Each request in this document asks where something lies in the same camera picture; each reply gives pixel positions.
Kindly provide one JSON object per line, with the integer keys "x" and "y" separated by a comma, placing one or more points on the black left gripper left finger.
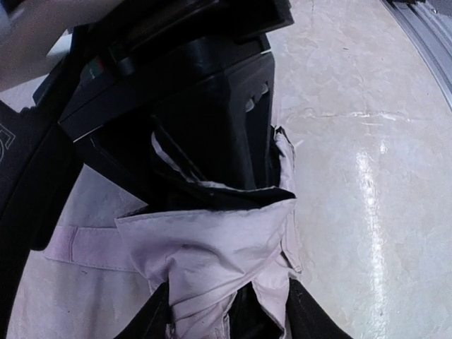
{"x": 141, "y": 318}

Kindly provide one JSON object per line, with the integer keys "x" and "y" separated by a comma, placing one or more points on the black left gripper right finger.
{"x": 307, "y": 318}

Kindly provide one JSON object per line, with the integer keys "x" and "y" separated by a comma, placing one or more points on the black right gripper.
{"x": 189, "y": 130}

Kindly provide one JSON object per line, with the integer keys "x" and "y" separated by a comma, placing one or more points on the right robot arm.
{"x": 136, "y": 32}

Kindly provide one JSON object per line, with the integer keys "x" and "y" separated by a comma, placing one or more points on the aluminium front rail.
{"x": 428, "y": 25}

